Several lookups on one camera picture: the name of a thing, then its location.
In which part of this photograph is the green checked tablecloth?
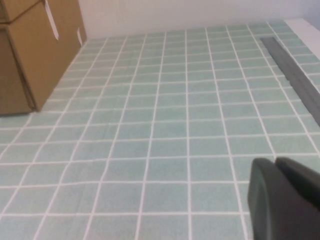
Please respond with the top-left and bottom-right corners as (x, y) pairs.
(0, 21), (320, 240)

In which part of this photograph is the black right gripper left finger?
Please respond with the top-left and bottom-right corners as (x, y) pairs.
(246, 157), (284, 240)

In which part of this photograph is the grey flat strip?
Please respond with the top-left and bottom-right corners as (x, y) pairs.
(259, 36), (320, 127)

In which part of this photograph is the cardboard box outer shell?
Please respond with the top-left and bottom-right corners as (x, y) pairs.
(6, 0), (46, 24)

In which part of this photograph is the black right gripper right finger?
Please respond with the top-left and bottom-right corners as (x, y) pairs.
(274, 156), (320, 240)

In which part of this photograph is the white tape strip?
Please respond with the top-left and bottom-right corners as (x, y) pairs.
(75, 26), (84, 47)
(44, 0), (60, 40)

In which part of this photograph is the cardboard shoe box with window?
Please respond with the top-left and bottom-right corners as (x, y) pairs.
(0, 0), (88, 116)

